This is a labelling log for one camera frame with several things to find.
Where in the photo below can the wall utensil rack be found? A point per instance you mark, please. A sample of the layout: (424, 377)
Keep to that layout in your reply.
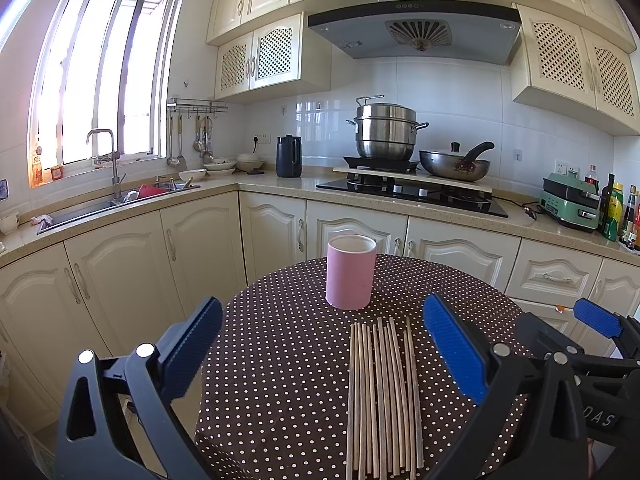
(196, 106)

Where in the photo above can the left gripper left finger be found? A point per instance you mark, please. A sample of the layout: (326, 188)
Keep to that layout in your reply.
(94, 439)

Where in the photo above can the kitchen window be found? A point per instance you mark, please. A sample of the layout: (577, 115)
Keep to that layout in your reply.
(100, 79)

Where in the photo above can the wooden chopstick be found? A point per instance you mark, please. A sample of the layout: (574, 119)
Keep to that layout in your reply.
(350, 405)
(385, 399)
(400, 412)
(362, 439)
(372, 406)
(415, 398)

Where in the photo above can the steel stacked steamer pot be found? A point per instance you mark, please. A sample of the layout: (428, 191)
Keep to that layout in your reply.
(385, 130)

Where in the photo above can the black electric kettle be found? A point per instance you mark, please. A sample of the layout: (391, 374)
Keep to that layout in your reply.
(289, 157)

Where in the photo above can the green countertop appliance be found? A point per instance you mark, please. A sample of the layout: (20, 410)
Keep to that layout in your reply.
(571, 202)

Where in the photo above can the grey range hood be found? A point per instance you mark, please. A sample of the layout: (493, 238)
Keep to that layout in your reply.
(466, 30)

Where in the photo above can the black gas stove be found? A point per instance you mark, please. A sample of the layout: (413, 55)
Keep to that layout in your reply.
(405, 181)

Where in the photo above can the white bowl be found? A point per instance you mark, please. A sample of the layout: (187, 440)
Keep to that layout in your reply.
(194, 175)

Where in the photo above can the steel wok black handle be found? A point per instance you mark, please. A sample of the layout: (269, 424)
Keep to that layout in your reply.
(455, 165)

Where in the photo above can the pink cylindrical utensil holder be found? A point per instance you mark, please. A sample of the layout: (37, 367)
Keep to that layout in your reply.
(350, 262)

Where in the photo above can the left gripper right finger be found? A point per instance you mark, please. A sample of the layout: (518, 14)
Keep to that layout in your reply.
(550, 440)

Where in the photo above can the brown polka dot tablecloth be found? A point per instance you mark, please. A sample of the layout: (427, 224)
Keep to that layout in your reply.
(275, 382)

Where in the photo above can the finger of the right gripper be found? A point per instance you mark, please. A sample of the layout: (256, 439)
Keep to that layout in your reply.
(541, 338)
(622, 330)

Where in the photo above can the green oil bottle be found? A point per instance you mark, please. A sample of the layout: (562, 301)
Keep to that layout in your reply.
(614, 215)

